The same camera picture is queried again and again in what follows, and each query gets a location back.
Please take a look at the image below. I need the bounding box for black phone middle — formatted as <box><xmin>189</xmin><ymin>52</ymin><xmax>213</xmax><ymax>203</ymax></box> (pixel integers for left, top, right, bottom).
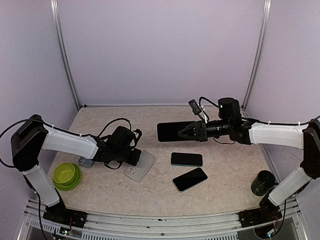
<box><xmin>171</xmin><ymin>152</ymin><xmax>203</xmax><ymax>167</ymax></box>

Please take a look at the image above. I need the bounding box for green saucer plate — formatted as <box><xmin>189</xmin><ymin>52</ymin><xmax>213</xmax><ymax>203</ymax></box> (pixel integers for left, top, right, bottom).
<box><xmin>53</xmin><ymin>164</ymin><xmax>82</xmax><ymax>191</ymax></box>

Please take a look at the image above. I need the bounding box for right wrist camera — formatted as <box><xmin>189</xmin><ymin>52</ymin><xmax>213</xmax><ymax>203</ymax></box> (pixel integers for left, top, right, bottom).
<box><xmin>188</xmin><ymin>99</ymin><xmax>210</xmax><ymax>123</ymax></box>

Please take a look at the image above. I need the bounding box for clear phone case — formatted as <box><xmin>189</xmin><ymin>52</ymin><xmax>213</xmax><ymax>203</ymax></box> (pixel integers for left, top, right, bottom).
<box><xmin>125</xmin><ymin>150</ymin><xmax>156</xmax><ymax>183</ymax></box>

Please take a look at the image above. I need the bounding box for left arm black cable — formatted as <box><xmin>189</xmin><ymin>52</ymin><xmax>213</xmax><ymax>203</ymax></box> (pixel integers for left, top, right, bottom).
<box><xmin>0</xmin><ymin>117</ymin><xmax>133</xmax><ymax>168</ymax></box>

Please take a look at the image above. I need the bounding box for light blue phone case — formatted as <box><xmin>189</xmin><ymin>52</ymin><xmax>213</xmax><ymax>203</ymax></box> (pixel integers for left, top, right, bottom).
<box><xmin>77</xmin><ymin>157</ymin><xmax>94</xmax><ymax>168</ymax></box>

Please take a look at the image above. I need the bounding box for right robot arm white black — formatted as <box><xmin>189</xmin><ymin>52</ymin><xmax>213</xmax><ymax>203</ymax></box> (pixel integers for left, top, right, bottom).
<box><xmin>177</xmin><ymin>97</ymin><xmax>320</xmax><ymax>222</ymax></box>

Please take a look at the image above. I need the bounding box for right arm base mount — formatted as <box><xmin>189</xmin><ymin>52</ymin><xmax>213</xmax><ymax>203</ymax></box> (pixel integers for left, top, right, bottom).
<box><xmin>238</xmin><ymin>196</ymin><xmax>283</xmax><ymax>228</ymax></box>

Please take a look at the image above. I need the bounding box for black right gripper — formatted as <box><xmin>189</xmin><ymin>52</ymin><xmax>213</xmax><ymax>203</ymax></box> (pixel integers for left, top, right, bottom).
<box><xmin>178</xmin><ymin>118</ymin><xmax>232</xmax><ymax>142</ymax></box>

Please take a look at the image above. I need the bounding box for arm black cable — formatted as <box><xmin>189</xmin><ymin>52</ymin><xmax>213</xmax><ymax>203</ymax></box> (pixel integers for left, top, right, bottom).
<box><xmin>199</xmin><ymin>96</ymin><xmax>320</xmax><ymax>126</ymax></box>
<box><xmin>0</xmin><ymin>117</ymin><xmax>133</xmax><ymax>168</ymax></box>

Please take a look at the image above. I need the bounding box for left aluminium frame post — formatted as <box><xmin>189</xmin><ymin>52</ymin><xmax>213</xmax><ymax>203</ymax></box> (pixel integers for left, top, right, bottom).
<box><xmin>50</xmin><ymin>0</ymin><xmax>82</xmax><ymax>111</ymax></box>

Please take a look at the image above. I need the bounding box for right aluminium frame post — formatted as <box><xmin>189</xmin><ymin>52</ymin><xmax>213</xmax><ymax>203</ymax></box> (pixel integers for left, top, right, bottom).
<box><xmin>242</xmin><ymin>0</ymin><xmax>272</xmax><ymax>111</ymax></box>

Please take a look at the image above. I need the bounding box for aluminium frame post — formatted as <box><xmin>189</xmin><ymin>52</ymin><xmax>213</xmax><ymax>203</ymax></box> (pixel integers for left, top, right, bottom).
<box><xmin>242</xmin><ymin>0</ymin><xmax>272</xmax><ymax>111</ymax></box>
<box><xmin>50</xmin><ymin>0</ymin><xmax>82</xmax><ymax>111</ymax></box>

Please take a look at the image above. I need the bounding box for aluminium front rail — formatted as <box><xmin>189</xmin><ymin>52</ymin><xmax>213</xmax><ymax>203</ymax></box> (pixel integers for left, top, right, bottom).
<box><xmin>23</xmin><ymin>197</ymin><xmax>301</xmax><ymax>240</ymax></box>

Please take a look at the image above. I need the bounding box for green bowl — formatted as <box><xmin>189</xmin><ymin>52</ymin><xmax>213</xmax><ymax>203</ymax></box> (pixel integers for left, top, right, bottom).
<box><xmin>52</xmin><ymin>162</ymin><xmax>76</xmax><ymax>186</ymax></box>

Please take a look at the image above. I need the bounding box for dark green cup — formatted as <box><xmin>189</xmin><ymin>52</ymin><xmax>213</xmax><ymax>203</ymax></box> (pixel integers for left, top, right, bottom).
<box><xmin>250</xmin><ymin>170</ymin><xmax>277</xmax><ymax>197</ymax></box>

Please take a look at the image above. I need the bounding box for black phone front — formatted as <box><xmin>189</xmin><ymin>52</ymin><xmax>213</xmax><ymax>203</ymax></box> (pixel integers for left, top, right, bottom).
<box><xmin>172</xmin><ymin>167</ymin><xmax>208</xmax><ymax>192</ymax></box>

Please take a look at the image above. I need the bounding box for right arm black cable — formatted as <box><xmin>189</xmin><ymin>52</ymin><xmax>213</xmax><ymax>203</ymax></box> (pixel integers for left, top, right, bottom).
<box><xmin>199</xmin><ymin>96</ymin><xmax>320</xmax><ymax>126</ymax></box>

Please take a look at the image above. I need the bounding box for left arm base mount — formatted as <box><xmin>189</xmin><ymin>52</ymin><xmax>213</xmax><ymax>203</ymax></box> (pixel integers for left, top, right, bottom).
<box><xmin>43</xmin><ymin>200</ymin><xmax>87</xmax><ymax>229</ymax></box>

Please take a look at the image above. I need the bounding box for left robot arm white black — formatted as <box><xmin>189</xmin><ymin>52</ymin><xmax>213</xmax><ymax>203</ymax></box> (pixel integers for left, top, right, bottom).
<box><xmin>1</xmin><ymin>114</ymin><xmax>142</xmax><ymax>223</ymax></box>

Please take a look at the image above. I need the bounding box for black phone teal edge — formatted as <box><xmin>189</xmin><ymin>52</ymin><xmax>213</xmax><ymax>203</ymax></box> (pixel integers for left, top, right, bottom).
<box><xmin>156</xmin><ymin>121</ymin><xmax>196</xmax><ymax>143</ymax></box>

